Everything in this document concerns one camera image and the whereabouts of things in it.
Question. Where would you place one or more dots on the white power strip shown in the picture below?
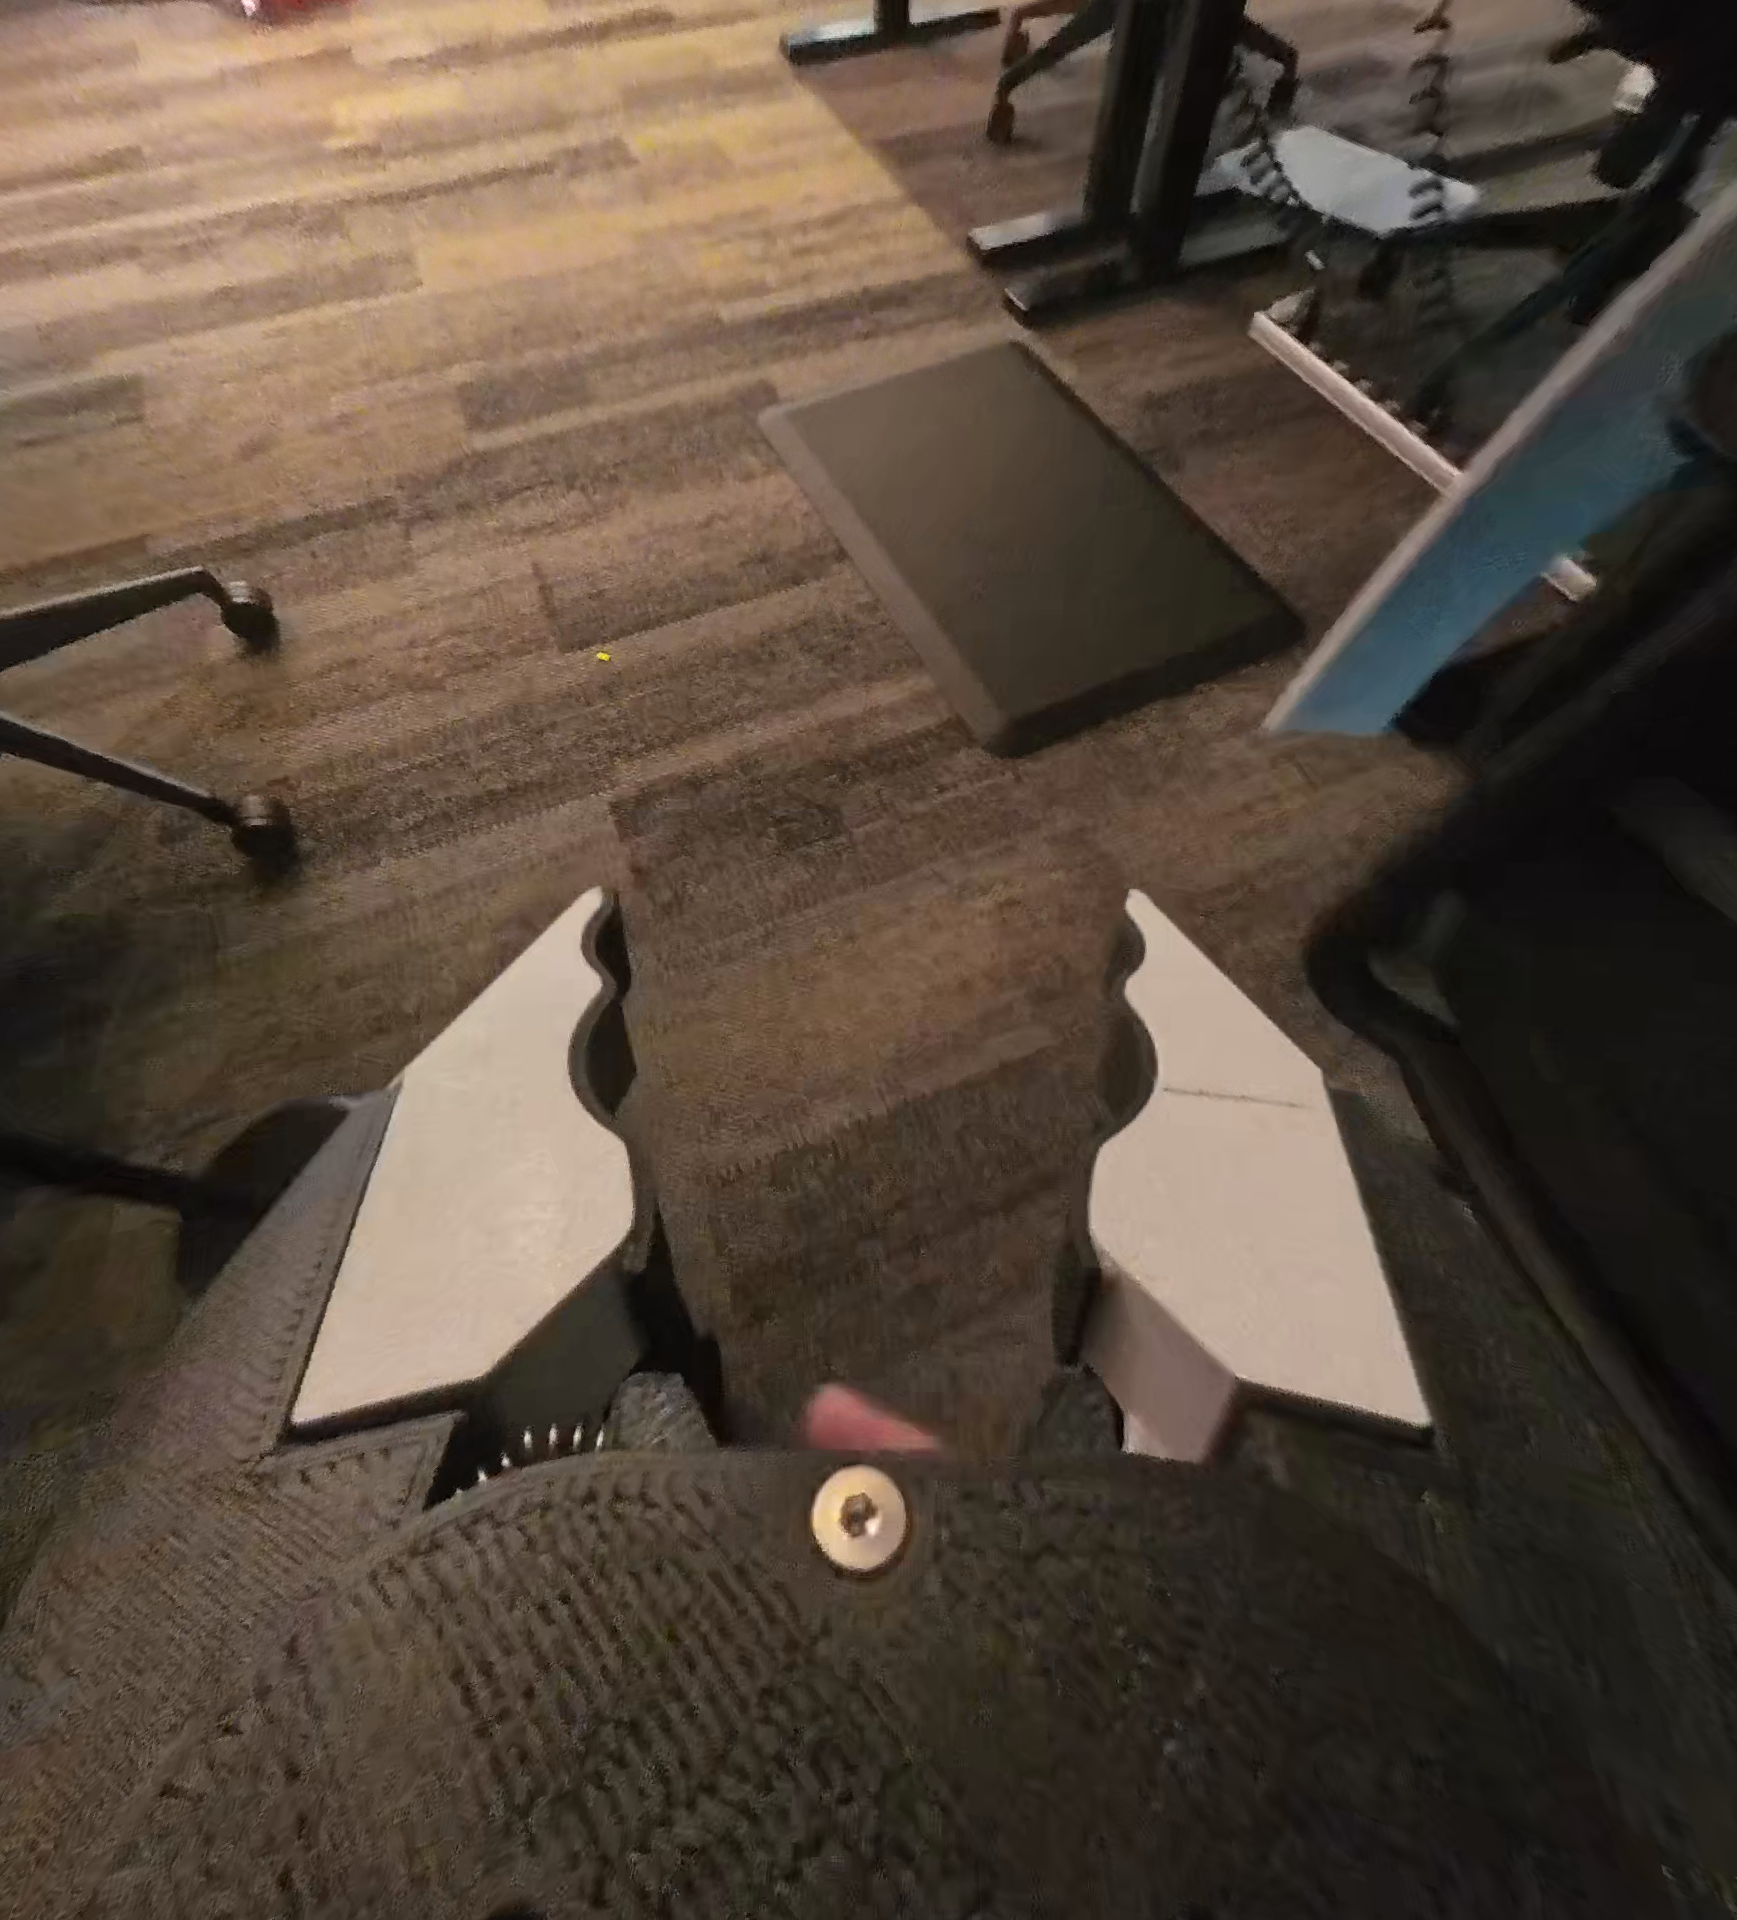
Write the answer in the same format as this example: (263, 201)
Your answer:
(1407, 435)

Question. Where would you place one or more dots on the black desk leg frame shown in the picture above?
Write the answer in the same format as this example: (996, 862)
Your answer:
(1153, 150)
(882, 27)

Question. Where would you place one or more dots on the grey floor plate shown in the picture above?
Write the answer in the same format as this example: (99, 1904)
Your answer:
(1356, 177)

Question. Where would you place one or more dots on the black floor mat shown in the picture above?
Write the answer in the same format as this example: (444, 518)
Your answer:
(1033, 540)

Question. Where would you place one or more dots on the black caster chair base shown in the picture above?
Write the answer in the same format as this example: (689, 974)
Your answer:
(58, 660)

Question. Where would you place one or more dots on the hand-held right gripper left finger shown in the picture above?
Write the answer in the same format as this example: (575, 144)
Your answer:
(493, 1200)

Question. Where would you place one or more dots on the person's right hand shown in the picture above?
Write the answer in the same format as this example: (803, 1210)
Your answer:
(868, 1422)

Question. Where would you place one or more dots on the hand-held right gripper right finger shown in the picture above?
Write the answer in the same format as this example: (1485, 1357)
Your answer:
(1244, 1245)

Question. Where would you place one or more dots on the light blue panel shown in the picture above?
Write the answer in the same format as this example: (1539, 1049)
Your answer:
(1528, 450)

